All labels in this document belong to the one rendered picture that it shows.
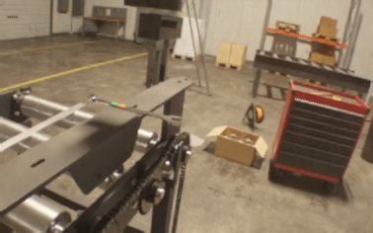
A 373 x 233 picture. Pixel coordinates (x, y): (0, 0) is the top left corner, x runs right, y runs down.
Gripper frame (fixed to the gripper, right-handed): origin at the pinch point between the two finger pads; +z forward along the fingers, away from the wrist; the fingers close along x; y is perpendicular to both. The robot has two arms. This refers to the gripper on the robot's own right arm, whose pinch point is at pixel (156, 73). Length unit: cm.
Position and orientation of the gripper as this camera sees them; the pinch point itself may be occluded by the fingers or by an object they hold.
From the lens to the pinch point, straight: 61.4
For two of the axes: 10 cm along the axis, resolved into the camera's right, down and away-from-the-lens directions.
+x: 3.2, -3.1, 9.0
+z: -1.3, 9.2, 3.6
